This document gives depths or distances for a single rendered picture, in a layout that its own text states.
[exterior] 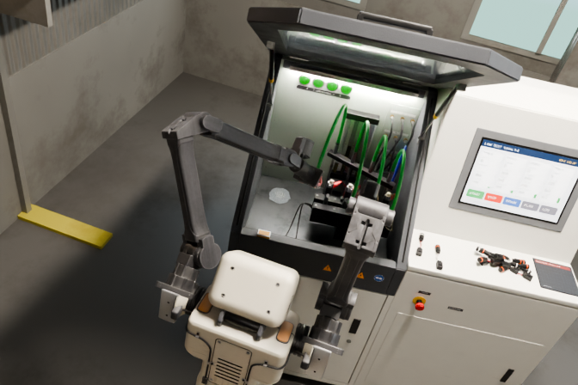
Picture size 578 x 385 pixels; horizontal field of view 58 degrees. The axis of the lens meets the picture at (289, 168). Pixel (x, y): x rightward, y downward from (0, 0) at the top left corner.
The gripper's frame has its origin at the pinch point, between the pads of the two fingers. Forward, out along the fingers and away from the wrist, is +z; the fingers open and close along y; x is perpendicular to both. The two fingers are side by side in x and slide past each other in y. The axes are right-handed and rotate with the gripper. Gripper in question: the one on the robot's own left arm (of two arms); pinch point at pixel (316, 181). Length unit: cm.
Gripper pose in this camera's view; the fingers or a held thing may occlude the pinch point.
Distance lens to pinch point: 196.0
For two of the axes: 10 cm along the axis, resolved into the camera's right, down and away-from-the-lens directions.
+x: -4.4, 8.9, -1.3
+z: 4.2, 3.4, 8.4
